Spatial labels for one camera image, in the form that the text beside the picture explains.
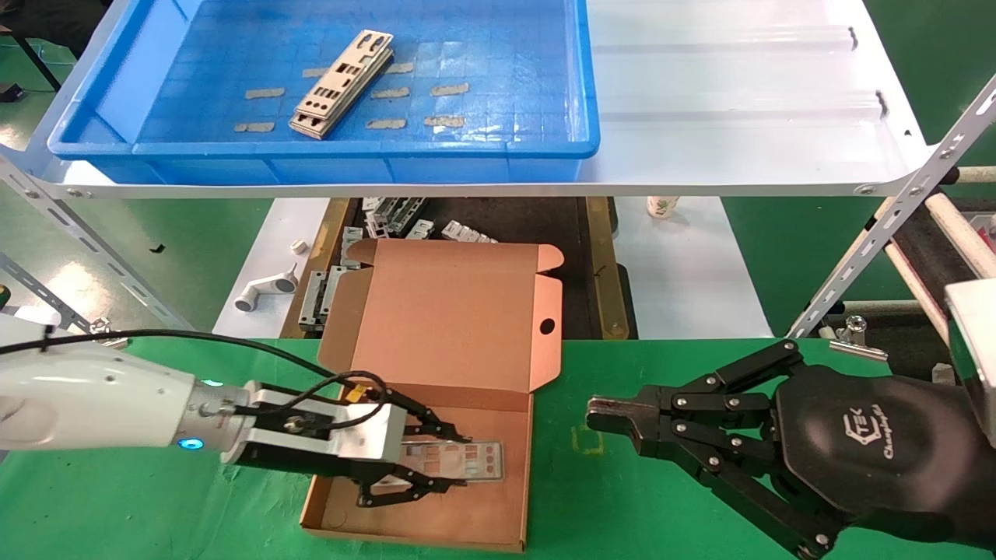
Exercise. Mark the paper cup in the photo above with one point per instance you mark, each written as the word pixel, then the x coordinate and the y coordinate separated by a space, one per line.
pixel 661 206

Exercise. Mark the slotted metal angle strut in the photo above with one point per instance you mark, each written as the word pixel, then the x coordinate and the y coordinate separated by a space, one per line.
pixel 39 292
pixel 895 214
pixel 117 268

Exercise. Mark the white pipe fitting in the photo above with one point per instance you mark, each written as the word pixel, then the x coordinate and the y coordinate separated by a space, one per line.
pixel 264 289

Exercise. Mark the open brown cardboard box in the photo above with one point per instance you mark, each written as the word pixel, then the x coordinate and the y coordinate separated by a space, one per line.
pixel 459 311

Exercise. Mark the silver binder clip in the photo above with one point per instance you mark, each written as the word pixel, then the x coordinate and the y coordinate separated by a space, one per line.
pixel 856 341

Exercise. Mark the blue plastic tray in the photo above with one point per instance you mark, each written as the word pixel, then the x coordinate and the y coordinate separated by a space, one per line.
pixel 506 78

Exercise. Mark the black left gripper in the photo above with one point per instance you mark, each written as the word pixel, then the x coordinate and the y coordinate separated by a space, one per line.
pixel 311 467

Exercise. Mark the grey tape strip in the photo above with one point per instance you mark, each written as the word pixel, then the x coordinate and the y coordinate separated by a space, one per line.
pixel 264 93
pixel 450 89
pixel 401 68
pixel 390 93
pixel 444 121
pixel 313 72
pixel 254 127
pixel 387 124

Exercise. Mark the dark roller rack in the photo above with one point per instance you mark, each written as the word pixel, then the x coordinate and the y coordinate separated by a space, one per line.
pixel 910 342

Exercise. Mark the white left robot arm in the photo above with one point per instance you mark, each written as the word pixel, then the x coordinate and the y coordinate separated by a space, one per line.
pixel 93 397

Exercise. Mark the green table mat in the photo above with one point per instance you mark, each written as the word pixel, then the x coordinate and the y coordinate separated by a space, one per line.
pixel 661 498

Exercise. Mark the black bin with wooden frame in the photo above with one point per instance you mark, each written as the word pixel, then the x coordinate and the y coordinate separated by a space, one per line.
pixel 545 225

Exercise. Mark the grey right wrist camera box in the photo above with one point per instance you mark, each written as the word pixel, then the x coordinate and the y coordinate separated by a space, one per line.
pixel 976 358

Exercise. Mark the small black shelf hook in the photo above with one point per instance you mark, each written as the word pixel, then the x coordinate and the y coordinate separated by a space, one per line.
pixel 881 105

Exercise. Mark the pale wooden rod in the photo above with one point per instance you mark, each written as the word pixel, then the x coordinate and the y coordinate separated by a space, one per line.
pixel 917 288
pixel 973 175
pixel 961 233

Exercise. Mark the small black device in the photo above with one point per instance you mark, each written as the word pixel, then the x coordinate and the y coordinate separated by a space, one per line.
pixel 11 93

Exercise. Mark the metal I/O shield plate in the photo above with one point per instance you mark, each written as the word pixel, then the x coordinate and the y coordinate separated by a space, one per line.
pixel 354 66
pixel 311 131
pixel 476 459

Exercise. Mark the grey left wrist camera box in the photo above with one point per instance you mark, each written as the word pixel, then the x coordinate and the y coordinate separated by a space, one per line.
pixel 369 443

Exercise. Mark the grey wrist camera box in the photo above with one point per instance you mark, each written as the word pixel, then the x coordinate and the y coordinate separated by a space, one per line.
pixel 369 443
pixel 976 358

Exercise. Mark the black table frame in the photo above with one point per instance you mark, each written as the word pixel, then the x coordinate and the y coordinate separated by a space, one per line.
pixel 35 58

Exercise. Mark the grey metal bracket part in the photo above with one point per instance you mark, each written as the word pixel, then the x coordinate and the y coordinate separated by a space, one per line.
pixel 467 232
pixel 315 299
pixel 405 211
pixel 352 245
pixel 420 229
pixel 373 216

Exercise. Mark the white metal shelf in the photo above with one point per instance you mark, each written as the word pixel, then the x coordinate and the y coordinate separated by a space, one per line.
pixel 739 93

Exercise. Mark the small grey metal block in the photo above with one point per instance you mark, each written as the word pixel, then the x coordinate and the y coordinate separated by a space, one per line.
pixel 942 374

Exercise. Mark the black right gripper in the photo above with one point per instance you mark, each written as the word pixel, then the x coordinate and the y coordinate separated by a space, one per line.
pixel 879 451

